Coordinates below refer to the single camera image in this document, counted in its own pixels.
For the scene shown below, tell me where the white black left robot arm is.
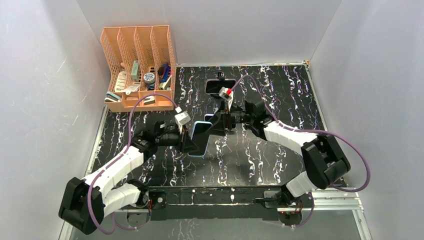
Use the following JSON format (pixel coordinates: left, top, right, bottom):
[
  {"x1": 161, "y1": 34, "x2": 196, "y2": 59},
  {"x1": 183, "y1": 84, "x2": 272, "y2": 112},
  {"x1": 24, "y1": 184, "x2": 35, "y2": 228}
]
[{"x1": 58, "y1": 121, "x2": 209, "y2": 235}]

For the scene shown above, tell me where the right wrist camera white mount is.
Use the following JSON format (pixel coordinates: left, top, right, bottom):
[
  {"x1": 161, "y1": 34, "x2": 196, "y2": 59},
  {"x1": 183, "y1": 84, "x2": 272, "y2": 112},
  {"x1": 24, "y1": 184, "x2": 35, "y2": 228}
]
[{"x1": 218, "y1": 87, "x2": 234, "y2": 112}]

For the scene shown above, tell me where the phone with lilac case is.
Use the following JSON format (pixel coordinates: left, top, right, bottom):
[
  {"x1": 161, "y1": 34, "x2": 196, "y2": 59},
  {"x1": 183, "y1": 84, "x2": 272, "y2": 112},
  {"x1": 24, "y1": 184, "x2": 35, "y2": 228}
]
[{"x1": 204, "y1": 113, "x2": 217, "y2": 123}]

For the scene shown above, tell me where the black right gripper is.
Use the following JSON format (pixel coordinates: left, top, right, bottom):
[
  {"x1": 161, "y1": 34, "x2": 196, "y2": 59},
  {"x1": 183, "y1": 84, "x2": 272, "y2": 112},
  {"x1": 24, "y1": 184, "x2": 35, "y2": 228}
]
[{"x1": 205, "y1": 99, "x2": 254, "y2": 137}]

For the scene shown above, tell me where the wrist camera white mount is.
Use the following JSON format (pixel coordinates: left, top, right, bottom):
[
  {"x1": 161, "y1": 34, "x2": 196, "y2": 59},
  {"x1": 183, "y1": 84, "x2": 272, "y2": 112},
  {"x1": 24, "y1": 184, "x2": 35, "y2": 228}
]
[
  {"x1": 218, "y1": 87, "x2": 234, "y2": 112},
  {"x1": 174, "y1": 106, "x2": 191, "y2": 134}
]

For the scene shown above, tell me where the teal bordered item beside organizer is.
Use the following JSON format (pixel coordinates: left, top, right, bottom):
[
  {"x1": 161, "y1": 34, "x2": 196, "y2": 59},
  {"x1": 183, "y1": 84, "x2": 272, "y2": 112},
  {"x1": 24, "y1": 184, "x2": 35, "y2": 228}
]
[{"x1": 104, "y1": 91, "x2": 122, "y2": 103}]

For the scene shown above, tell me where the black round base phone stand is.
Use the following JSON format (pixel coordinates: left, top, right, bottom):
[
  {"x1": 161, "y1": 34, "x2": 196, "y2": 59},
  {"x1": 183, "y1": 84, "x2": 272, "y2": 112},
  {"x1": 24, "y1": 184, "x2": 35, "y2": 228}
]
[{"x1": 216, "y1": 71, "x2": 226, "y2": 81}]

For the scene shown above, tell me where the round tin blue white label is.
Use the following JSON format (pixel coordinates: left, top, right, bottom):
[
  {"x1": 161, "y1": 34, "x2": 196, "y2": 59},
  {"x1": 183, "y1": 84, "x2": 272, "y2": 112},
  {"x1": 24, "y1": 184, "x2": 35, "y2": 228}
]
[{"x1": 143, "y1": 72, "x2": 156, "y2": 90}]

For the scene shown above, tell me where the phone with purple clear case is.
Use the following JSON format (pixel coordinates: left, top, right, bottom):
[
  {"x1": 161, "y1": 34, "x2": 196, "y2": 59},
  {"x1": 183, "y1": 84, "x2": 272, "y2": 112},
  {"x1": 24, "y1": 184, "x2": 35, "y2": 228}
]
[{"x1": 205, "y1": 78, "x2": 237, "y2": 95}]

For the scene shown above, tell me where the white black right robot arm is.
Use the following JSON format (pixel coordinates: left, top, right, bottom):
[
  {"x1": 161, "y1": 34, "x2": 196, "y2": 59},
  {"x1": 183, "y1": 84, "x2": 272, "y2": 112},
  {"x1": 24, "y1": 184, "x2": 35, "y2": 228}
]
[{"x1": 205, "y1": 99, "x2": 351, "y2": 207}]

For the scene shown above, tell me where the white paper card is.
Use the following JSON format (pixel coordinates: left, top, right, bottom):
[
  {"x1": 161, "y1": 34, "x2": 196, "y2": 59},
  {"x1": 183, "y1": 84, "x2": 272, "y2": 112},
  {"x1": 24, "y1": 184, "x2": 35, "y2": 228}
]
[{"x1": 114, "y1": 71, "x2": 127, "y2": 92}]

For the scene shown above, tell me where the blue handled tool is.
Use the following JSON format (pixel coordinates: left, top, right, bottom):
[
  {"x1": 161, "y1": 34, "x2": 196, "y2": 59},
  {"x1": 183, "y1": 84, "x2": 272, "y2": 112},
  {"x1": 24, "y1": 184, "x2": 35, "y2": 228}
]
[{"x1": 158, "y1": 63, "x2": 171, "y2": 83}]

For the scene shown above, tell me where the orange plastic file organizer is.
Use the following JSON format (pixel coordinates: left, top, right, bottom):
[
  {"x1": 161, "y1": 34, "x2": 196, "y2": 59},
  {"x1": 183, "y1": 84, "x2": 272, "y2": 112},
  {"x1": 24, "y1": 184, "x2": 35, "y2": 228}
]
[{"x1": 100, "y1": 25, "x2": 177, "y2": 113}]

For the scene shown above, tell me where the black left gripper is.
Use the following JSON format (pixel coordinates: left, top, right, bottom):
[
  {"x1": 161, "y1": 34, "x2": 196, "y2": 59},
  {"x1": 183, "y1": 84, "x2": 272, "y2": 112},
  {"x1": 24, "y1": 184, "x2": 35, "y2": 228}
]
[{"x1": 155, "y1": 123, "x2": 200, "y2": 155}]

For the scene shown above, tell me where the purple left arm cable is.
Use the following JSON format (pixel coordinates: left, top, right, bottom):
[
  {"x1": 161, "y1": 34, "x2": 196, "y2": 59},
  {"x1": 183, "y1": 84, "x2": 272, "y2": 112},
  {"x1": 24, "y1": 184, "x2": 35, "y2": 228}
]
[{"x1": 87, "y1": 93, "x2": 181, "y2": 236}]

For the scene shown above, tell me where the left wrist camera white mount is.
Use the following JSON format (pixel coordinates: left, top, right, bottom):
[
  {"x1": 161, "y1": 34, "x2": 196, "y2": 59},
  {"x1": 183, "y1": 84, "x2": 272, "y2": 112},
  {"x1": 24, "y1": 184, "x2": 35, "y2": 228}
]
[{"x1": 174, "y1": 106, "x2": 191, "y2": 134}]

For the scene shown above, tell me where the aluminium frame rail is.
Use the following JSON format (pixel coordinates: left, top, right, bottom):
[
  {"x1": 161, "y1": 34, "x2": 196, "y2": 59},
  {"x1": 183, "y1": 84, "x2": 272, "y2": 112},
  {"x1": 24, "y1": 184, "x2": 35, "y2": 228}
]
[{"x1": 58, "y1": 188, "x2": 373, "y2": 240}]

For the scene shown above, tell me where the phone with blue case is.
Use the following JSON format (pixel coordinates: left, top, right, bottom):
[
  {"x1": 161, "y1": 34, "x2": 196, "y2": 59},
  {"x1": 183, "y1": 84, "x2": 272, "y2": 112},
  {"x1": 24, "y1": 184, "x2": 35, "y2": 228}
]
[{"x1": 188, "y1": 121, "x2": 212, "y2": 157}]

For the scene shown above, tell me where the green white small box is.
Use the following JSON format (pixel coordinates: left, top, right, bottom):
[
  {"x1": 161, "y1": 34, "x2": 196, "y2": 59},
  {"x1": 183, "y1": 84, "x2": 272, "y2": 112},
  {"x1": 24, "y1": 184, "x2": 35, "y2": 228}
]
[{"x1": 130, "y1": 60, "x2": 141, "y2": 82}]

